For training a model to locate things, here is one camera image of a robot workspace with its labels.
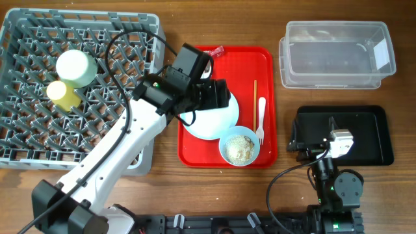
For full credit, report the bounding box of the yellow plastic cup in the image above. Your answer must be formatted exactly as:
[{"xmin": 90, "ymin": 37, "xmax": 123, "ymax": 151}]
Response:
[{"xmin": 46, "ymin": 81, "xmax": 81, "ymax": 112}]

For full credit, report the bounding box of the red plastic tray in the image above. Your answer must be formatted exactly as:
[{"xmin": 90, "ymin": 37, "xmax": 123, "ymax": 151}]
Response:
[{"xmin": 177, "ymin": 45, "xmax": 278, "ymax": 168}]

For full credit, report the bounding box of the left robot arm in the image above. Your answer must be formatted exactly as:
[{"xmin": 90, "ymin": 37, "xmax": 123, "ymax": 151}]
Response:
[{"xmin": 29, "ymin": 72, "xmax": 230, "ymax": 233}]

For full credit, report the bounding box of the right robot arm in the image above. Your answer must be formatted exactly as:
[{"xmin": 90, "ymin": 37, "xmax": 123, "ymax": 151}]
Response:
[{"xmin": 287, "ymin": 117, "xmax": 364, "ymax": 233}]

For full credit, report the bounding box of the black plastic tray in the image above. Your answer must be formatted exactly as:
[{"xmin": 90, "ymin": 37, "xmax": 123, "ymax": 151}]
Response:
[{"xmin": 287, "ymin": 105, "xmax": 394, "ymax": 166}]

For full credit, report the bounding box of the grey dishwasher rack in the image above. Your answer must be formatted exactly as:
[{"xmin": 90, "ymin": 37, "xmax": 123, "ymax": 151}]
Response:
[{"xmin": 1, "ymin": 8, "xmax": 165, "ymax": 170}]

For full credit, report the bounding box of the red snack wrapper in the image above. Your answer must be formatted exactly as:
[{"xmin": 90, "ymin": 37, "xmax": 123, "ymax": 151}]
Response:
[{"xmin": 208, "ymin": 45, "xmax": 225, "ymax": 58}]

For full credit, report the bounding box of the large light blue plate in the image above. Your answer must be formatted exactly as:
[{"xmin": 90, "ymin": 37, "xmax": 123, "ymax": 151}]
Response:
[{"xmin": 180, "ymin": 93, "xmax": 240, "ymax": 140}]

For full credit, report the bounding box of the white napkin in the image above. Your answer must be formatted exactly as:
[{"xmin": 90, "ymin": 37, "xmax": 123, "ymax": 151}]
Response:
[{"xmin": 201, "ymin": 62, "xmax": 212, "ymax": 79}]

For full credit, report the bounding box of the clear plastic bin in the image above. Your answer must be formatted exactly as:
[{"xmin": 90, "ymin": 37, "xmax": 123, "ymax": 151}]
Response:
[{"xmin": 279, "ymin": 21, "xmax": 397, "ymax": 90}]

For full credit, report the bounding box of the small blue bowl with crumbs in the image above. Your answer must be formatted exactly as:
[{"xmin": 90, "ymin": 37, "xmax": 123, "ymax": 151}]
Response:
[{"xmin": 218, "ymin": 126, "xmax": 260, "ymax": 167}]

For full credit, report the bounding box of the white plastic fork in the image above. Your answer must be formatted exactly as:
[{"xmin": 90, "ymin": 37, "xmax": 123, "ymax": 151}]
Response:
[{"xmin": 256, "ymin": 97, "xmax": 266, "ymax": 145}]

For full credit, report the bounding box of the wooden chopstick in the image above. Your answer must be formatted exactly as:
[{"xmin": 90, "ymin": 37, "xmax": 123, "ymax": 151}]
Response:
[{"xmin": 253, "ymin": 80, "xmax": 257, "ymax": 132}]

